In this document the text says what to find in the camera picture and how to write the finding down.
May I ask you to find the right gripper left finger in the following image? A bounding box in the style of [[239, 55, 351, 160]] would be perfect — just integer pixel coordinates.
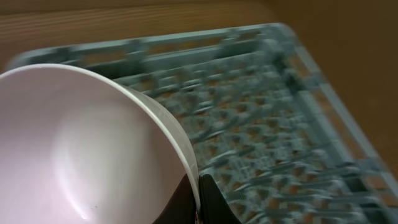
[[153, 174, 197, 224]]

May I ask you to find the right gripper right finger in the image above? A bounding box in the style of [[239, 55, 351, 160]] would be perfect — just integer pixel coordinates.
[[199, 174, 241, 224]]

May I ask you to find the grey dishwasher rack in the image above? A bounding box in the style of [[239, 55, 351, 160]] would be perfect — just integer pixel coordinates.
[[6, 23, 397, 223]]

